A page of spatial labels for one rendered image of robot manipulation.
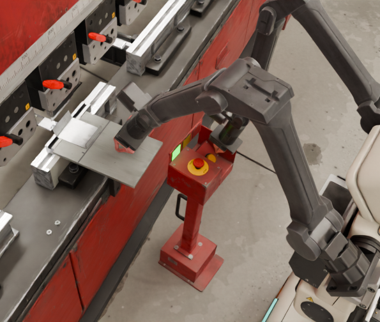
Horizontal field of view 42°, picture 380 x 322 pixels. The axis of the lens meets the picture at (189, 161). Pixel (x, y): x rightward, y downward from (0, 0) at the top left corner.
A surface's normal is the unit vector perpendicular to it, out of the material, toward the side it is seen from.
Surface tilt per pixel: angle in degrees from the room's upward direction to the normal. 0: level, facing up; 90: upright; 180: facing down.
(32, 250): 0
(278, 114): 64
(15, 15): 90
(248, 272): 0
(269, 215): 0
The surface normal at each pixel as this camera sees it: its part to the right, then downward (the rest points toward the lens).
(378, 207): -0.54, 0.64
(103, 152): 0.08, -0.61
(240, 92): -0.11, -0.53
